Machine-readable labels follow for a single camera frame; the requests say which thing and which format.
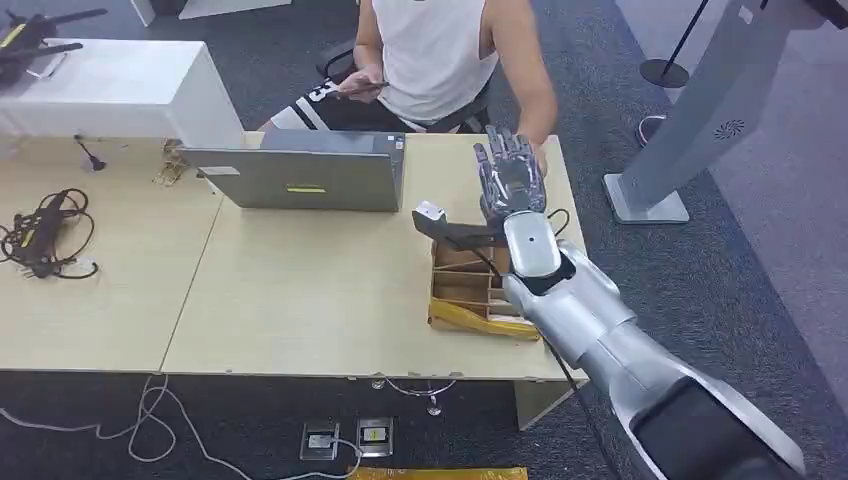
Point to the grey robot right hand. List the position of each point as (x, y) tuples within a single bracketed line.
[(513, 179)]

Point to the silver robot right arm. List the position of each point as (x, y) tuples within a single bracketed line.
[(596, 318)]

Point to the person's left hand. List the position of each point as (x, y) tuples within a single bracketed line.
[(541, 158)]

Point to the person's hand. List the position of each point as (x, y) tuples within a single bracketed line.
[(541, 158), (361, 78)]

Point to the wooden card box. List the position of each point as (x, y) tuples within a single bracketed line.
[(460, 278)]

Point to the person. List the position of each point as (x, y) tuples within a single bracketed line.
[(430, 60)]

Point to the black phone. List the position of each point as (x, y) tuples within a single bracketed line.
[(363, 87)]

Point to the person's right hand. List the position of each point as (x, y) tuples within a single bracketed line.
[(361, 78)]

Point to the black stanchion pole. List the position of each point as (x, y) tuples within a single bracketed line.
[(664, 71)]

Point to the grey kiosk stand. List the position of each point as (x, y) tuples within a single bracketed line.
[(696, 126)]

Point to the grey laptop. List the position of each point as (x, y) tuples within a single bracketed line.
[(311, 179)]

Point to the white desk leg panel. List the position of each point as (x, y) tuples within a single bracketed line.
[(536, 401)]

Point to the floor socket with yellow label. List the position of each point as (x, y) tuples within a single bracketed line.
[(375, 435)]

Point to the floor socket with white plug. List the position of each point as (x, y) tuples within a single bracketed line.
[(320, 439)]

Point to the small black desk microphone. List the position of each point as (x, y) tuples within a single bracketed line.
[(93, 161)]

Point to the white cabinet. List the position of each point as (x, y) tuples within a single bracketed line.
[(99, 93)]

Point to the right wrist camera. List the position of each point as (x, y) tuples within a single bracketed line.
[(450, 228)]

